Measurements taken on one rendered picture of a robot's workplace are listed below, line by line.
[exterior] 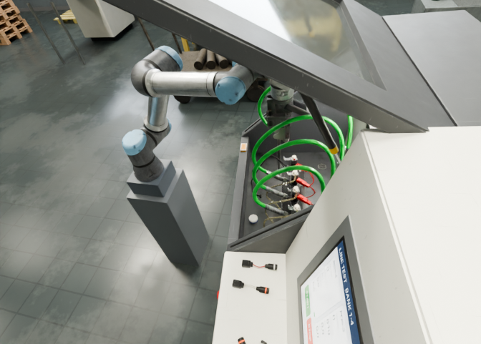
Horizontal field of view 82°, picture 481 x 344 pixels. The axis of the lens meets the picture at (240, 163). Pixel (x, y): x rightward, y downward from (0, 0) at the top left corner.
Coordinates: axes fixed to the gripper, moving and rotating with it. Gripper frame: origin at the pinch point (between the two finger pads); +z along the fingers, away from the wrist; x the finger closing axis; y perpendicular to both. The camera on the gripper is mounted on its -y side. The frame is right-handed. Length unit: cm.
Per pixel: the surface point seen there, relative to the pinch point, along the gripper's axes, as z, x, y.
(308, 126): 19.0, -31.1, -11.5
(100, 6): 59, -409, 302
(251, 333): 22, 61, 12
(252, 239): 15.3, 33.9, 12.6
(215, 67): 84, -224, 78
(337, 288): -16, 60, -8
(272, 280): 22, 45, 6
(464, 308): -35, 68, -18
